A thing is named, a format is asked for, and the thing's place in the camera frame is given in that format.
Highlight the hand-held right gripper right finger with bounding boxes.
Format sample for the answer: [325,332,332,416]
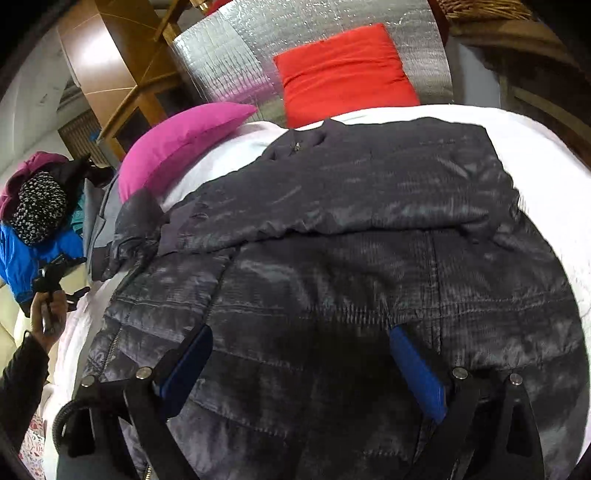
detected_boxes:
[389,326,546,480]

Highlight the white fleece blanket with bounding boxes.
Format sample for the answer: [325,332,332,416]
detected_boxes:
[14,104,591,480]

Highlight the black puffer jacket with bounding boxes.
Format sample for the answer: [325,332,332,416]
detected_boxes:
[90,116,589,480]

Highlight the silver foil insulation mat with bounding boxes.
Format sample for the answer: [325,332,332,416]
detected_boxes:
[172,0,455,127]

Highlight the dark wooden furniture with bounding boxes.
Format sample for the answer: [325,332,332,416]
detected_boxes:
[443,18,591,162]

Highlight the maroon garment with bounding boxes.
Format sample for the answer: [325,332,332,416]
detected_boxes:
[0,152,71,217]

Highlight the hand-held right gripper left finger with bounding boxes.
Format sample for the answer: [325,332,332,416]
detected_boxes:
[74,323,214,480]

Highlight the person's left hand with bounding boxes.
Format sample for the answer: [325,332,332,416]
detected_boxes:
[27,291,69,354]

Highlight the floral printed cloth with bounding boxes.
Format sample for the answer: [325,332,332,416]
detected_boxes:
[17,413,49,474]

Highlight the grey cloth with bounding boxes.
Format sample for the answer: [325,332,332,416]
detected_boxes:
[85,178,126,280]

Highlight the wicker basket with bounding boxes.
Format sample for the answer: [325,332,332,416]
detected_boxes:
[436,0,536,22]

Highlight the person's left forearm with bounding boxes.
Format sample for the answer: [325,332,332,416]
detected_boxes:
[0,332,51,455]

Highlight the pink pillow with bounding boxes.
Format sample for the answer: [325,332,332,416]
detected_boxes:
[117,102,257,204]

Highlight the wooden cabinet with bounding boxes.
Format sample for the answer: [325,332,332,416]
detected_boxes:
[58,0,218,162]

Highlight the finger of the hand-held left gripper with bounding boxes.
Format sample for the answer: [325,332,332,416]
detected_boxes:
[50,255,88,278]
[64,285,92,309]

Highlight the black and white knit hat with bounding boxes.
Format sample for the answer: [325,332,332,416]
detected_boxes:
[9,171,69,246]

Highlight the blue garment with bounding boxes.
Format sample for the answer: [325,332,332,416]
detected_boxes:
[0,222,86,315]

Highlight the red pillow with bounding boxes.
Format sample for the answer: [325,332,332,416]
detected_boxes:
[273,23,421,129]

